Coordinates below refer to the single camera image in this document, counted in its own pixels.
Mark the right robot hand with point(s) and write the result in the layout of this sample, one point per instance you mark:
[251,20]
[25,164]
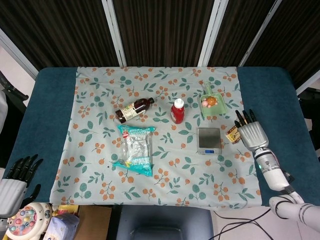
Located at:
[252,132]

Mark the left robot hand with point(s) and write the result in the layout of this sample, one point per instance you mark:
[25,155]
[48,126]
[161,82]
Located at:
[11,192]

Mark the small red yellow box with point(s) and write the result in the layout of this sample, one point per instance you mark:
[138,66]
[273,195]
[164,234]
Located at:
[233,136]

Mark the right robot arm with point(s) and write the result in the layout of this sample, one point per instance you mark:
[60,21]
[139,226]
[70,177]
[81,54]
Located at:
[277,180]

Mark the silver digital kitchen scale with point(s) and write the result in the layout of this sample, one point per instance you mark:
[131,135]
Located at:
[209,141]

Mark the green toy dustpan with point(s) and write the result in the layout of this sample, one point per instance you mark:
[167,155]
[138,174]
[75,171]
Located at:
[213,103]

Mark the orange pink toy turtle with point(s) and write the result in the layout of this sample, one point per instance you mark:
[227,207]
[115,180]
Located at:
[210,101]

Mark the purple tissue pack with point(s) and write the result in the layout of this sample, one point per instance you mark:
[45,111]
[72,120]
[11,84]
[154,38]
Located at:
[62,225]

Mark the red ketchup bottle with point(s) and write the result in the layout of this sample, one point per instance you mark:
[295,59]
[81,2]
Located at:
[177,111]

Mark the brown cardboard box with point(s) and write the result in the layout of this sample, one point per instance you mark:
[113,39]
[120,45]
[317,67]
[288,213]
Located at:
[93,221]

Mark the floral tablecloth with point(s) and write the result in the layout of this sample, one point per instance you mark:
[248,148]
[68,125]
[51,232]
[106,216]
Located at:
[155,180]

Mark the teal clear snack bag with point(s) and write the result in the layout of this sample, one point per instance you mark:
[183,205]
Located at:
[136,150]

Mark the brown sauce bottle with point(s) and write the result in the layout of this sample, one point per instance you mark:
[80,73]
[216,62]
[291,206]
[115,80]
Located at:
[133,109]

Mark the dark blue chair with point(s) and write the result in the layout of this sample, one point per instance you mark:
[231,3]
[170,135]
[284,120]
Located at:
[162,222]

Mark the white folding screen frame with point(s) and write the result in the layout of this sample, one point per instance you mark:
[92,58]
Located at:
[113,32]
[260,32]
[210,32]

